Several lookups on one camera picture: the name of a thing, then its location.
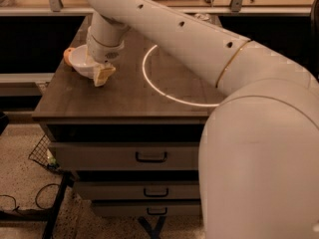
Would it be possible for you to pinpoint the bottom grey drawer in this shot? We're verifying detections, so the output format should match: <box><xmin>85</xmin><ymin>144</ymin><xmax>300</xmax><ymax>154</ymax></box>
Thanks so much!
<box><xmin>91</xmin><ymin>200</ymin><xmax>201</xmax><ymax>217</ymax></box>

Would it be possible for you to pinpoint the middle grey drawer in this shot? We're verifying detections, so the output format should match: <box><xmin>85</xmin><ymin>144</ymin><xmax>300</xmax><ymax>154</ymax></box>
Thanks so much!
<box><xmin>74</xmin><ymin>181</ymin><xmax>200</xmax><ymax>200</ymax></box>

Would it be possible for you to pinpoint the grey drawer cabinet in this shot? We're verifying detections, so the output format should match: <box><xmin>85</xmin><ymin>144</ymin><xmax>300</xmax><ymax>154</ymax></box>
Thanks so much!
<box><xmin>31</xmin><ymin>14</ymin><xmax>227</xmax><ymax>218</ymax></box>

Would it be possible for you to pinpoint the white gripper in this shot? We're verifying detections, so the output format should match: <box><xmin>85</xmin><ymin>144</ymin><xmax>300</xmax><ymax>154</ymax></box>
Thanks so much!
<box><xmin>86</xmin><ymin>34</ymin><xmax>125</xmax><ymax>87</ymax></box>

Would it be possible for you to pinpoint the top grey drawer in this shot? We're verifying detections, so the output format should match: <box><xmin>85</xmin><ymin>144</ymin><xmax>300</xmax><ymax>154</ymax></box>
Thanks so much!
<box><xmin>49</xmin><ymin>142</ymin><xmax>198</xmax><ymax>171</ymax></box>

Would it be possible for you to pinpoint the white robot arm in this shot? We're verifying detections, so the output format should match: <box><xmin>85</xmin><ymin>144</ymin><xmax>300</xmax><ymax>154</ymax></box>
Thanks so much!
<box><xmin>87</xmin><ymin>0</ymin><xmax>319</xmax><ymax>239</ymax></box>

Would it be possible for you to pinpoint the black floor cable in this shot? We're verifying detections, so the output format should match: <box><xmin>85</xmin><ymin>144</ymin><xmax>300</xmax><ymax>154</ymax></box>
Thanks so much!
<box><xmin>0</xmin><ymin>182</ymin><xmax>62</xmax><ymax>212</ymax></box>

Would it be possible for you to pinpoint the black wire basket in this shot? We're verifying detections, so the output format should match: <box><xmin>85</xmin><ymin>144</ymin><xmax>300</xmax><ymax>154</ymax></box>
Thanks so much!
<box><xmin>28</xmin><ymin>134</ymin><xmax>63</xmax><ymax>174</ymax></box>

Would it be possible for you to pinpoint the orange fruit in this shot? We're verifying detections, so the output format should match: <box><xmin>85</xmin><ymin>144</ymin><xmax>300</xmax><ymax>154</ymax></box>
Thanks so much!
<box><xmin>63</xmin><ymin>47</ymin><xmax>75</xmax><ymax>66</ymax></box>

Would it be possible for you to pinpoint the grey drawer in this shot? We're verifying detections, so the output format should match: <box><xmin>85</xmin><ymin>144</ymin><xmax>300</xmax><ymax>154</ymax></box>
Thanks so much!
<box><xmin>74</xmin><ymin>181</ymin><xmax>200</xmax><ymax>200</ymax></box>
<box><xmin>91</xmin><ymin>200</ymin><xmax>201</xmax><ymax>217</ymax></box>
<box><xmin>49</xmin><ymin>142</ymin><xmax>198</xmax><ymax>171</ymax></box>

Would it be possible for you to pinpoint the green white soda can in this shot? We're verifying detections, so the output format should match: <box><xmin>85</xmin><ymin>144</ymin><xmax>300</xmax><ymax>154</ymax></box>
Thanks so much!
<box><xmin>194</xmin><ymin>13</ymin><xmax>211</xmax><ymax>22</ymax></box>

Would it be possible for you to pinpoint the white bowl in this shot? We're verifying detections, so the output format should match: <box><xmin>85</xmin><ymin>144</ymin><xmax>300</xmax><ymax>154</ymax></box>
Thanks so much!
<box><xmin>69</xmin><ymin>45</ymin><xmax>98</xmax><ymax>79</ymax></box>

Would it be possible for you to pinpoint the black stand leg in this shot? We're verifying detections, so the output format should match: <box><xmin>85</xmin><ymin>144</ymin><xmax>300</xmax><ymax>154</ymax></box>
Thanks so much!
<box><xmin>42</xmin><ymin>172</ymin><xmax>71</xmax><ymax>239</ymax></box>

